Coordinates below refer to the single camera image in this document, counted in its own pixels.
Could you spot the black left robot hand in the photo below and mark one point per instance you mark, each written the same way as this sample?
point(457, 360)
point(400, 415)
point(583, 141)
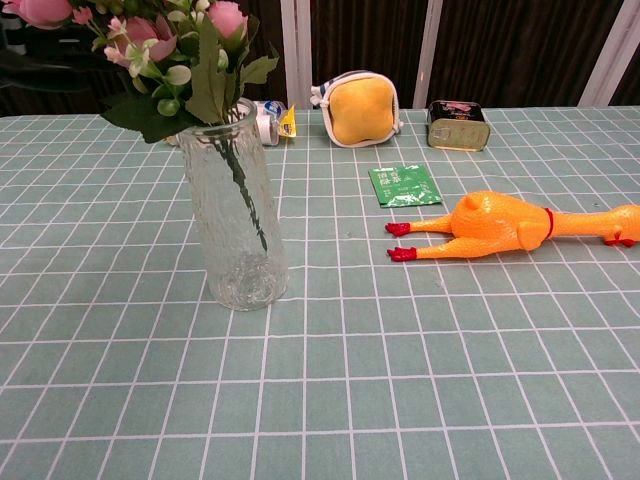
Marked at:
point(55, 70)

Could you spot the black and gold tin can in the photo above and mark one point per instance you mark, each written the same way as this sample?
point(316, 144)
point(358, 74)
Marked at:
point(457, 132)

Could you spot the pink artificial flower bouquet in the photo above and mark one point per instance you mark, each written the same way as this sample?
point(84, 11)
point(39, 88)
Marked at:
point(210, 85)

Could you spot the white narrow frame post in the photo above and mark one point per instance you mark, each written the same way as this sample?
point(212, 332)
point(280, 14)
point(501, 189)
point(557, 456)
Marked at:
point(427, 50)

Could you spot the green tea sachet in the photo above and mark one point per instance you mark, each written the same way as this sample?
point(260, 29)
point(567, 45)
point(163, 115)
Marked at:
point(402, 186)

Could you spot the green grid tablecloth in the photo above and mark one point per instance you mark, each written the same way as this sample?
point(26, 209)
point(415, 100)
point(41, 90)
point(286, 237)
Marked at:
point(350, 375)

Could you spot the clear textured glass vase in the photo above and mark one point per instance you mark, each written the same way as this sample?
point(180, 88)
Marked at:
point(235, 260)

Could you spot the white double frame post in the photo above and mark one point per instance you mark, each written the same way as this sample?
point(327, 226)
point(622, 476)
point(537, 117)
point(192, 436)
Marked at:
point(296, 50)

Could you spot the orange rubber chicken toy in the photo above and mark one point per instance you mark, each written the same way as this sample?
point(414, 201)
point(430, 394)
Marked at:
point(492, 220)

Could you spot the white wide frame post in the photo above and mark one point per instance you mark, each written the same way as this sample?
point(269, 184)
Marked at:
point(607, 55)

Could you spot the yellow pouch with white trim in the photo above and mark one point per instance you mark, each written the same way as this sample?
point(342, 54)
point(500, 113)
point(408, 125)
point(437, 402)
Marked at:
point(361, 111)

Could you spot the white and yellow snack packet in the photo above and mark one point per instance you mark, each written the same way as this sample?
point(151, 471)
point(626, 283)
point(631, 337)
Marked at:
point(272, 114)

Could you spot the dark brown curtain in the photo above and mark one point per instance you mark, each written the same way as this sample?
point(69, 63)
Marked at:
point(360, 35)

